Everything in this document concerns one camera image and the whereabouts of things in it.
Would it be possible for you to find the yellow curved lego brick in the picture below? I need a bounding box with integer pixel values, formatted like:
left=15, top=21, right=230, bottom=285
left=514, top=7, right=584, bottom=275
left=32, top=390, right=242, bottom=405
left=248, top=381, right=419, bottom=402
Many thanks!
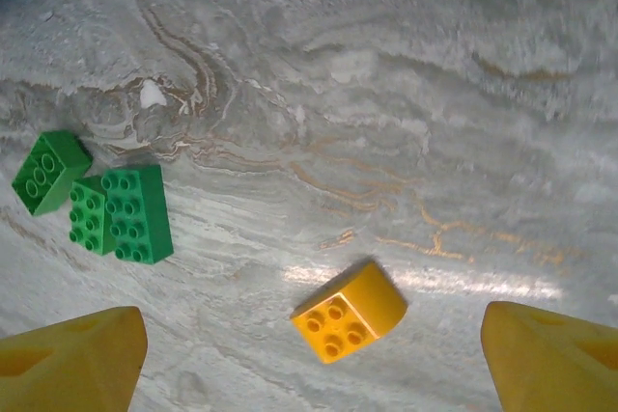
left=289, top=261, right=408, bottom=365

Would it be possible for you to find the green lego brick upside down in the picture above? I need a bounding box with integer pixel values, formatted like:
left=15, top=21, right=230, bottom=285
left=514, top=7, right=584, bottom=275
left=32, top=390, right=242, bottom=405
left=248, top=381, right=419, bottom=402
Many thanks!
left=12, top=129, right=94, bottom=217

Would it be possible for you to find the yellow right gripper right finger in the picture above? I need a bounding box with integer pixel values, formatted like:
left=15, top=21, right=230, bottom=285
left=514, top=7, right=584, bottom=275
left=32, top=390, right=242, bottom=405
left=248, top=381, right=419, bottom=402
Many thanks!
left=481, top=300, right=618, bottom=412

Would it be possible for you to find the dark green studded lego brick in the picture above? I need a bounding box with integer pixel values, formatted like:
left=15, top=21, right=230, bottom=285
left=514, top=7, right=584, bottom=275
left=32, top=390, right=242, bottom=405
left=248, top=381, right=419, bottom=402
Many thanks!
left=99, top=164, right=174, bottom=266

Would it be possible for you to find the light green studded lego brick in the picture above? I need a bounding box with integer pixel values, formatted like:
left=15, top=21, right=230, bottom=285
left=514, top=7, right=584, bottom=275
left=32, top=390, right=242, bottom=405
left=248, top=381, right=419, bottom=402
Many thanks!
left=69, top=175, right=118, bottom=257

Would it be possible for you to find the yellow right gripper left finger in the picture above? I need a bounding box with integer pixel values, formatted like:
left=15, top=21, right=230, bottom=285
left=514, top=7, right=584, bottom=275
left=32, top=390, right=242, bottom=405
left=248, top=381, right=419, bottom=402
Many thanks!
left=0, top=305, right=149, bottom=412

